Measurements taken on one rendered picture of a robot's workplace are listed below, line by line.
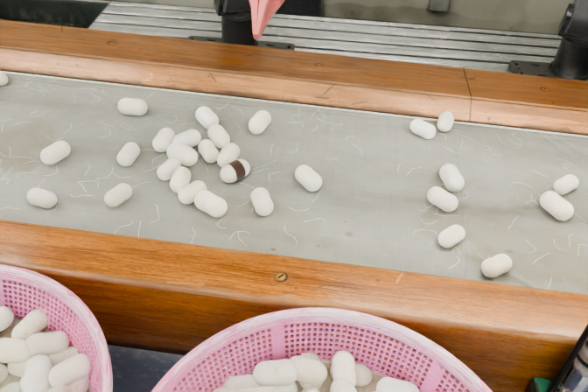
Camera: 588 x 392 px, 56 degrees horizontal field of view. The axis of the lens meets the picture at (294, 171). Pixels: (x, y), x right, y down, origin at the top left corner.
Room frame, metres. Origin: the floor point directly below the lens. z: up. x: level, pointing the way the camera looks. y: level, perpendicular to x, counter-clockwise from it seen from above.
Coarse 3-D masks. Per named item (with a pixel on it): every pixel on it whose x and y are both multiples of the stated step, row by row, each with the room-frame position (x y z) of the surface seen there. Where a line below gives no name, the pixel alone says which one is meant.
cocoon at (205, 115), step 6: (198, 108) 0.59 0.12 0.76; (204, 108) 0.58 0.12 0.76; (198, 114) 0.58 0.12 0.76; (204, 114) 0.57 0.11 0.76; (210, 114) 0.57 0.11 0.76; (198, 120) 0.58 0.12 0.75; (204, 120) 0.57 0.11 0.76; (210, 120) 0.57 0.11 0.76; (216, 120) 0.57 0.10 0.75; (204, 126) 0.57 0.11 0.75
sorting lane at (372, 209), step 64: (0, 128) 0.54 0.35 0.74; (64, 128) 0.55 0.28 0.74; (128, 128) 0.56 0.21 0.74; (192, 128) 0.57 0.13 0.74; (320, 128) 0.59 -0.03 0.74; (384, 128) 0.60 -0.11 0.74; (512, 128) 0.62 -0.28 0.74; (0, 192) 0.43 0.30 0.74; (64, 192) 0.43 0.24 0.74; (320, 192) 0.46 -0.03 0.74; (384, 192) 0.47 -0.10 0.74; (512, 192) 0.49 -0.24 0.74; (576, 192) 0.50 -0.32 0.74; (320, 256) 0.37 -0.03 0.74; (384, 256) 0.38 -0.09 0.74; (448, 256) 0.38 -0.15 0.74; (512, 256) 0.39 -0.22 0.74; (576, 256) 0.40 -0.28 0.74
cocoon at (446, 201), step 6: (438, 186) 0.47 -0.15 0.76; (432, 192) 0.46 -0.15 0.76; (438, 192) 0.46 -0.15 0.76; (444, 192) 0.46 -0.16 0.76; (432, 198) 0.45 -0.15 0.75; (438, 198) 0.45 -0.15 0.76; (444, 198) 0.45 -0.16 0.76; (450, 198) 0.45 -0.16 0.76; (456, 198) 0.45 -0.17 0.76; (438, 204) 0.45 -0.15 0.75; (444, 204) 0.44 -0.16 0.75; (450, 204) 0.44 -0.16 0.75; (456, 204) 0.45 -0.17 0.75; (444, 210) 0.44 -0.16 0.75; (450, 210) 0.44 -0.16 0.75
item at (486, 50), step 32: (128, 32) 0.99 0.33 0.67; (160, 32) 1.00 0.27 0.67; (192, 32) 1.01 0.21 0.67; (288, 32) 1.04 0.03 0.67; (320, 32) 1.05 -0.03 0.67; (352, 32) 1.07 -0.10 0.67; (384, 32) 1.08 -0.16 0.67; (416, 32) 1.09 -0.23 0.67; (448, 32) 1.10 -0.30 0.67; (480, 32) 1.12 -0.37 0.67; (512, 32) 1.13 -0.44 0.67; (448, 64) 0.95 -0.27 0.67; (480, 64) 0.96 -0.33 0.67
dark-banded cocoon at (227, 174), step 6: (246, 162) 0.49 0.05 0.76; (222, 168) 0.47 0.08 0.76; (228, 168) 0.47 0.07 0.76; (246, 168) 0.48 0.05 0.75; (222, 174) 0.47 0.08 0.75; (228, 174) 0.47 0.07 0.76; (234, 174) 0.47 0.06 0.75; (246, 174) 0.48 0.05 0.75; (228, 180) 0.46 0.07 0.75; (234, 180) 0.47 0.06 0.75
